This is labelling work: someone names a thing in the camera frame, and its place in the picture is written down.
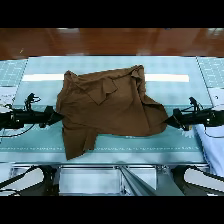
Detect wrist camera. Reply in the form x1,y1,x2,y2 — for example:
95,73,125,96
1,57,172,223
187,96,205,113
23,92,42,112

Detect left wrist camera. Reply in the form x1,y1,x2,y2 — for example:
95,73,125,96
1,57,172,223
23,92,42,112

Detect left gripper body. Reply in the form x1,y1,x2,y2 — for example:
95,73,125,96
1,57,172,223
42,105,65,128

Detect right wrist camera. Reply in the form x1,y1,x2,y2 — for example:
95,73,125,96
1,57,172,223
187,96,205,113

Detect pale blue garment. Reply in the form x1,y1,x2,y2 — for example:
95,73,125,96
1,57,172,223
194,124,224,178

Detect brown T-shirt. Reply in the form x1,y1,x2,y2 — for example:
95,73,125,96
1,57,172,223
55,64,170,161

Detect silver frame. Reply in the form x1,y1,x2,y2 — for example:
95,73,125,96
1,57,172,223
0,161,224,197

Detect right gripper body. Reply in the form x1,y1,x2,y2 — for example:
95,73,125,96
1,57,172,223
165,107,188,132

